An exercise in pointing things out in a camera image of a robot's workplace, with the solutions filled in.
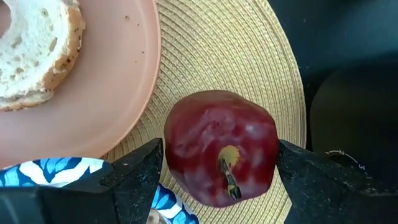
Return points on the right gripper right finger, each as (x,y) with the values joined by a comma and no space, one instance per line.
(326,193)

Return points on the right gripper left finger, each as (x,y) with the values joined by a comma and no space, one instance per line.
(133,186)

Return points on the red apple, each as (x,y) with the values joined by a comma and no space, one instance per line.
(217,133)

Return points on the sliced bagel half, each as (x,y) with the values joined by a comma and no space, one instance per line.
(34,53)

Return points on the blue patterned paper bowl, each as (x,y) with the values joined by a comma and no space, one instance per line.
(56,169)

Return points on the pink plastic plate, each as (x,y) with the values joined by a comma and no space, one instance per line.
(105,87)

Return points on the round woven straw placemat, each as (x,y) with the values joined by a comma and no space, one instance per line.
(224,49)

